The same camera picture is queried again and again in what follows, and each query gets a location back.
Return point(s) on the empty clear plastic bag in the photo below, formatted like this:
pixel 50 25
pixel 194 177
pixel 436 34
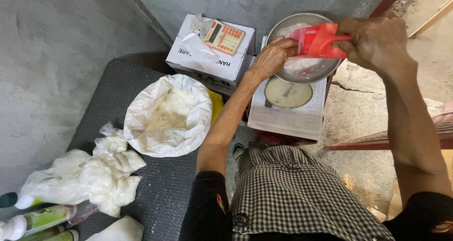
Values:
pixel 198 50

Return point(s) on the white cardboard box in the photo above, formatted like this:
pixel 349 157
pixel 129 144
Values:
pixel 212 69

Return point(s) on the person's right fingers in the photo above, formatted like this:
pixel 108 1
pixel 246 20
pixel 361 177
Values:
pixel 345 39

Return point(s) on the red plastic scoop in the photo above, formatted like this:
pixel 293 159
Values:
pixel 324 43

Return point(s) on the yellow plastic bag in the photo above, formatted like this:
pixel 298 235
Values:
pixel 216 105

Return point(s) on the person's left hand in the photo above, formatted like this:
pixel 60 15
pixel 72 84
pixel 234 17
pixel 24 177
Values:
pixel 270 60

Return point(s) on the printed paper sheets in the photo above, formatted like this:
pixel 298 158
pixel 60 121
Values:
pixel 293 122

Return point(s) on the wooden scrap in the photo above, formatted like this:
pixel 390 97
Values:
pixel 348 181

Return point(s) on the metal scale bowl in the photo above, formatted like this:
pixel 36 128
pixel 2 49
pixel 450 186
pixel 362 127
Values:
pixel 329 69

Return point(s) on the clear plastic bag red print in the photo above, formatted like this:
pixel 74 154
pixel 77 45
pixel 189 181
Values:
pixel 300 62

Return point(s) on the white woven sack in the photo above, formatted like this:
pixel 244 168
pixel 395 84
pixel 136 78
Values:
pixel 141 108

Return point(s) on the flat plastic bag red print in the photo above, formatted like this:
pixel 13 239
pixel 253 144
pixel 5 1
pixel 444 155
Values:
pixel 83 212

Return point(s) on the person's left fingers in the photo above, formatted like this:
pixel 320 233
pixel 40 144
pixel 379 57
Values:
pixel 287 47

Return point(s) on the chequered shorts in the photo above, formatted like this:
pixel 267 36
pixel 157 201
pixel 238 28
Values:
pixel 293 198

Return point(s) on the pile of filled clear bags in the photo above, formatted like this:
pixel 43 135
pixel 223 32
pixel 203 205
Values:
pixel 102 173

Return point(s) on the white bottle green label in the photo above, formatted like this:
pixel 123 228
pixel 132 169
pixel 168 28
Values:
pixel 42 218

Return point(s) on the red metal post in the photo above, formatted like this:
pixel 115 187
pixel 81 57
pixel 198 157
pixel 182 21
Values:
pixel 387 0

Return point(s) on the wooden plank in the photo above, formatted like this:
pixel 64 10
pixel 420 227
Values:
pixel 433 18

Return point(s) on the beige calculator orange keys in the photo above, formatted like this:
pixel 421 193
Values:
pixel 224 37

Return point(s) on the large filled white bag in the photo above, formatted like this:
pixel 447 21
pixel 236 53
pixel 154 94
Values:
pixel 118 231

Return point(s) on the person's right hand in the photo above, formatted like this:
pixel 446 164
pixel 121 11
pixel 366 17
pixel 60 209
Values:
pixel 377 43

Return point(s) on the green and white shoe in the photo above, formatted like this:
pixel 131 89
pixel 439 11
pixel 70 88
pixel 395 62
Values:
pixel 237 150

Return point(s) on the white bottle dark green cap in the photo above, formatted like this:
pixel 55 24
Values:
pixel 14 200

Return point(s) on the white flakes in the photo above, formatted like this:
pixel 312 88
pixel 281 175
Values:
pixel 173 108

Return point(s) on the dark rubber mat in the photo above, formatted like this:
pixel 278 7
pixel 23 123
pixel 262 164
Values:
pixel 166 191

